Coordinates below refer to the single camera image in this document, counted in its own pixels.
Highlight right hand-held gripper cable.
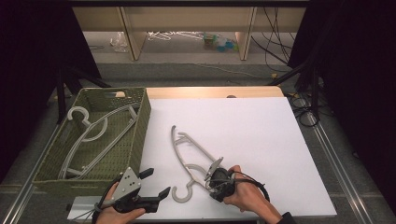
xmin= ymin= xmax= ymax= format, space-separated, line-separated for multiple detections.
xmin=233 ymin=171 xmax=271 ymax=203

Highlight grey plastic clothes hanger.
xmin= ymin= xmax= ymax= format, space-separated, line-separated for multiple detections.
xmin=170 ymin=124 xmax=225 ymax=204
xmin=57 ymin=104 xmax=141 ymax=181

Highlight green woven basket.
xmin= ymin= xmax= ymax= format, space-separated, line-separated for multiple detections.
xmin=32 ymin=87 xmax=152 ymax=198

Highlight black cable bundle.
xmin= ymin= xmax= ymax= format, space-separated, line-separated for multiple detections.
xmin=288 ymin=92 xmax=321 ymax=128

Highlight colourful plastic toys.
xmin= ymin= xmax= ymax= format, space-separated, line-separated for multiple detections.
xmin=203 ymin=32 xmax=239 ymax=53

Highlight person's left hand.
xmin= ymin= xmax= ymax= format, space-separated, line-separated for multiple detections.
xmin=94 ymin=181 xmax=147 ymax=224

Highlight black curtain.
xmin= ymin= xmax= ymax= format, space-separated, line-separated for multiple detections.
xmin=0 ymin=0 xmax=102 ymax=185
xmin=288 ymin=0 xmax=396 ymax=214

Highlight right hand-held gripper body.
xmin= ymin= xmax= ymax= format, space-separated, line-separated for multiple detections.
xmin=204 ymin=157 xmax=236 ymax=203

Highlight white table mat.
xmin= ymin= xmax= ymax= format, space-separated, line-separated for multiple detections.
xmin=66 ymin=96 xmax=338 ymax=220

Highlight thin pale floor cable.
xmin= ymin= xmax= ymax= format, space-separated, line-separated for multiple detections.
xmin=195 ymin=63 xmax=273 ymax=79

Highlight black stand legs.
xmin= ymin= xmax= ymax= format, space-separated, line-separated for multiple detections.
xmin=55 ymin=66 xmax=111 ymax=125
xmin=267 ymin=59 xmax=321 ymax=120

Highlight hand-held gripper cable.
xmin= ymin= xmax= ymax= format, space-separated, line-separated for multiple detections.
xmin=233 ymin=171 xmax=271 ymax=203
xmin=69 ymin=203 xmax=110 ymax=223

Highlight white wire hangers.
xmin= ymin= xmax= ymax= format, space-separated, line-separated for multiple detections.
xmin=147 ymin=30 xmax=205 ymax=42

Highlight metal floor rail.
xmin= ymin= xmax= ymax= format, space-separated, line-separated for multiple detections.
xmin=306 ymin=111 xmax=375 ymax=224
xmin=0 ymin=124 xmax=62 ymax=224

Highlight hanging black cables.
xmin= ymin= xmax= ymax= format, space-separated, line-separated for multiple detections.
xmin=250 ymin=7 xmax=297 ymax=65

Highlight left hand-held gripper cable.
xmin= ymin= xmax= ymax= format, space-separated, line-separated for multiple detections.
xmin=69 ymin=203 xmax=110 ymax=223

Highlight beige wooden shelf unit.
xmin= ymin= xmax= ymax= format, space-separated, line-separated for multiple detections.
xmin=71 ymin=6 xmax=307 ymax=62

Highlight person's right hand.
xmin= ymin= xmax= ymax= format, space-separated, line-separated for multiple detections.
xmin=223 ymin=164 xmax=283 ymax=223

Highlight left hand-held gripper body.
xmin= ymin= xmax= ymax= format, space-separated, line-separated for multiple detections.
xmin=106 ymin=166 xmax=160 ymax=215

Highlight clear plastic bag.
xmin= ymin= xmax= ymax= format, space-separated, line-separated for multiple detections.
xmin=109 ymin=32 xmax=129 ymax=53

